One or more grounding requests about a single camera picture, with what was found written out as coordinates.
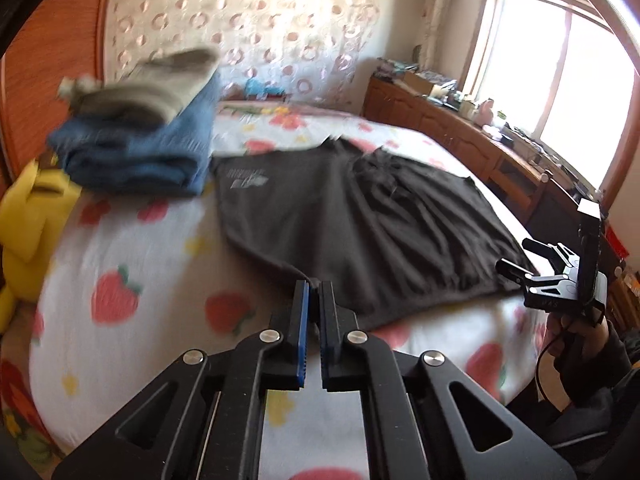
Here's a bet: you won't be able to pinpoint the black pants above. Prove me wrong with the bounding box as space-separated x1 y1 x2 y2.
213 139 529 328

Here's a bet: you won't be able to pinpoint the person's right hand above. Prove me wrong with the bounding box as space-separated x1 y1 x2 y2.
544 313 608 360

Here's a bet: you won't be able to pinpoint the long wooden sideboard cabinet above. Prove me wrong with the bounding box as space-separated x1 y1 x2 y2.
362 76 579 247

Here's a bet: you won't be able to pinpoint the strawberry print bed sheet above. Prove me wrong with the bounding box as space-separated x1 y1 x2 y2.
28 104 544 479

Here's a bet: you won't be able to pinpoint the pink figurine on sideboard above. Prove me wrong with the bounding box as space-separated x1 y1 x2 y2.
473 98 495 128

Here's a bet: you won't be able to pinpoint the cardboard box on sideboard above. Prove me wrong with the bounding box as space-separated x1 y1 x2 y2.
401 70 450 96

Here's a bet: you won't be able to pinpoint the folded blue jeans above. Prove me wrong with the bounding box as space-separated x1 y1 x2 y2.
47 74 220 196

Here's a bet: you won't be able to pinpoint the yellow plush toy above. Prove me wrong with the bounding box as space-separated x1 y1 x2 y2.
1 159 81 330

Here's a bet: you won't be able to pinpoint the circle pattern sheer curtain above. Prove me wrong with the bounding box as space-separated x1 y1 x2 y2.
102 0 426 109

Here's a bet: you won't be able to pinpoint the blue item on box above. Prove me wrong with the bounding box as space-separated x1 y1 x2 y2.
243 78 288 101

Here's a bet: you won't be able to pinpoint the folded grey-green garment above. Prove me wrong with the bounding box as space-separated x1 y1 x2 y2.
56 47 220 127

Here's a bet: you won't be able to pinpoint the wooden louvered wardrobe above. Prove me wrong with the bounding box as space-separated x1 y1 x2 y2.
1 0 108 190

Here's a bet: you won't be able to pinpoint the black cable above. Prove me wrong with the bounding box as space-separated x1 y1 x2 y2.
534 320 576 413

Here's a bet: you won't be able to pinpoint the window with wooden frame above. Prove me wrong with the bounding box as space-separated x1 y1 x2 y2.
463 0 638 194

